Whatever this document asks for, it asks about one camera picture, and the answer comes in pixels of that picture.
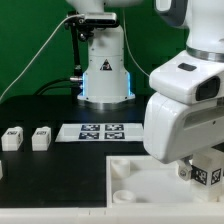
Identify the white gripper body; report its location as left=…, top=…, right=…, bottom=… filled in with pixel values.
left=143, top=50, right=224, bottom=163

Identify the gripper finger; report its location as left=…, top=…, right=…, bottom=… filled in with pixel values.
left=177, top=156, right=193, bottom=180

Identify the white square tabletop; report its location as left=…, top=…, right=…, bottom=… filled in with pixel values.
left=105, top=154, right=224, bottom=209

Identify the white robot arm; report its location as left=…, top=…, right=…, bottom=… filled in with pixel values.
left=66, top=0, right=224, bottom=183

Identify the white marker sheet with tags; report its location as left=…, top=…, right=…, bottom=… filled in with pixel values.
left=56, top=123, right=143, bottom=142

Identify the white part at left edge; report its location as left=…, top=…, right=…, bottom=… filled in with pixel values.
left=0, top=160, right=3, bottom=180

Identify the black cable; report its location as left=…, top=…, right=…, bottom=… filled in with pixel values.
left=34, top=77, right=83, bottom=96

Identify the black camera on stand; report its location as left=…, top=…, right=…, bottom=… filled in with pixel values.
left=65, top=13, right=122, bottom=104

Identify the white cable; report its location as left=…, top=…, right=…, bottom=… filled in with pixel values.
left=0, top=14, right=84, bottom=104

